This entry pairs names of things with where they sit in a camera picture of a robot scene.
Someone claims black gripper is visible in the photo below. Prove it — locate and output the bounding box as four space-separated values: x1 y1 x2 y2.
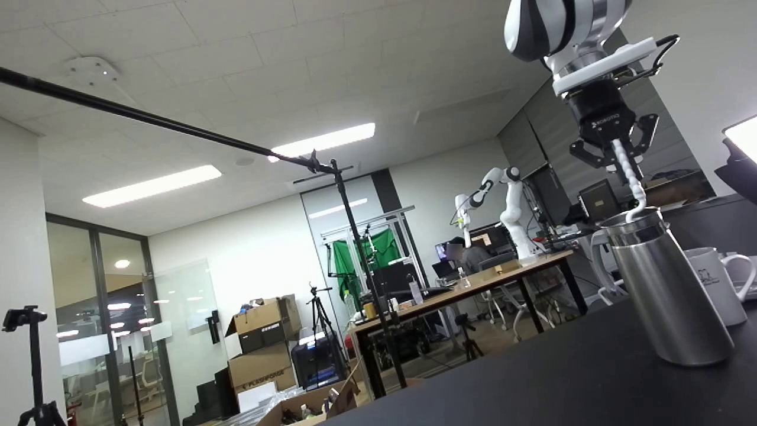
565 77 662 170

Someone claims white spiral stirring stick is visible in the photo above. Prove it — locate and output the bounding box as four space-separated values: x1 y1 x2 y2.
610 137 650 216

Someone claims silver metal flask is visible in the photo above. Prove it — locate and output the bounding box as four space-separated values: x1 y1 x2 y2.
598 207 739 370

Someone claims black monitor on counter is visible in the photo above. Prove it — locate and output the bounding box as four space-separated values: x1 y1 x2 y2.
577 179 624 226

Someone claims black light housing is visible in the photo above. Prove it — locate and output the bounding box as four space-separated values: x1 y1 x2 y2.
712 151 757 209

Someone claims bright white panel light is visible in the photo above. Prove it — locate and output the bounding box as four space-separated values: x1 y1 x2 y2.
719 113 757 168

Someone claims white ceramic mug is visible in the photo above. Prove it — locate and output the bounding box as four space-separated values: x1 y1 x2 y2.
685 244 757 329

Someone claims seated person in grey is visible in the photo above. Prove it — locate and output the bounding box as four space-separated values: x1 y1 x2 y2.
448 235 493 279

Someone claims wooden table with black legs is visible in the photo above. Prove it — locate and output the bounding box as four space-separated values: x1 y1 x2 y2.
351 248 589 400

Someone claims lit computer monitor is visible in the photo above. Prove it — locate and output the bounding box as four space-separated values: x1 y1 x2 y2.
433 242 465 268

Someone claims black tripod under table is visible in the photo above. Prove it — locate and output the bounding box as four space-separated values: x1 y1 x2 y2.
452 313 487 366

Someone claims green cloth backdrop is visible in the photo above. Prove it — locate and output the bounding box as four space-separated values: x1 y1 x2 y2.
327 227 405 304

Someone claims black monitor on table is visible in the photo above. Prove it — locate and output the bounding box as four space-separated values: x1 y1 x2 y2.
371 260 421 304

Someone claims black upright stand pole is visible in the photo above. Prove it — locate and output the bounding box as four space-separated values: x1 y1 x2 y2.
332 161 409 390

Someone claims rectangular ceiling light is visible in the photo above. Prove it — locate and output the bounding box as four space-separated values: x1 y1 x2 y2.
265 122 379 166
81 164 225 211

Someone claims black tripod beside boxes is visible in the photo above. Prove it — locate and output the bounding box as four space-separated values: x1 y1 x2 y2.
306 285 344 357

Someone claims stacked cardboard box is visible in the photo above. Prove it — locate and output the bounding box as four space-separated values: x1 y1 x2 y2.
225 341 300 395
222 293 306 355

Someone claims open cardboard box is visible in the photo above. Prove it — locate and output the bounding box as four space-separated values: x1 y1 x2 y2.
256 382 363 426

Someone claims black boom pole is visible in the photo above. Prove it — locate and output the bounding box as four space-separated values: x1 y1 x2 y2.
0 64 342 175

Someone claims round ceiling smoke detector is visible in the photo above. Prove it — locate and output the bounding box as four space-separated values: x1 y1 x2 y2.
65 53 124 90

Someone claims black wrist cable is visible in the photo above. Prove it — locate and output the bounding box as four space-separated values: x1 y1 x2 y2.
629 31 681 82

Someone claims black tripod with camera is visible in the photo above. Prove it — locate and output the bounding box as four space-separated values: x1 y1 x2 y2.
0 304 67 426

